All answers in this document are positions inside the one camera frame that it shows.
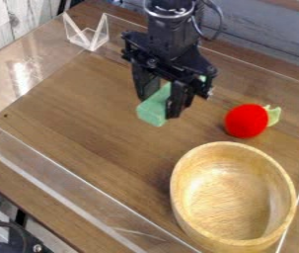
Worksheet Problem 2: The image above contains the brown wooden bowl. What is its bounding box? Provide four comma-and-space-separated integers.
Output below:
170, 141, 296, 253

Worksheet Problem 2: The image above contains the black equipment lower left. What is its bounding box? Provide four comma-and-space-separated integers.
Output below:
0, 221, 53, 253

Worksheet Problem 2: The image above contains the green rectangular block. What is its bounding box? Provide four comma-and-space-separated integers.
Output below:
136, 75, 207, 127

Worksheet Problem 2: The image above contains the black cable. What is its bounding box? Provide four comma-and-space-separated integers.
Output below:
192, 0, 226, 42

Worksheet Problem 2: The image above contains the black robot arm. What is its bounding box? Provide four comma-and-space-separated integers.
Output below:
121, 0, 218, 119

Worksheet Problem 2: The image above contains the clear acrylic corner bracket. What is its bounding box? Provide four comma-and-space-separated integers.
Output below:
61, 13, 109, 51

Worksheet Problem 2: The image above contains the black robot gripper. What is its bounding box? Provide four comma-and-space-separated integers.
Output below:
121, 6, 218, 119

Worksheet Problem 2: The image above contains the red toy strawberry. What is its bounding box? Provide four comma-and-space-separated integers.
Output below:
224, 104, 282, 138

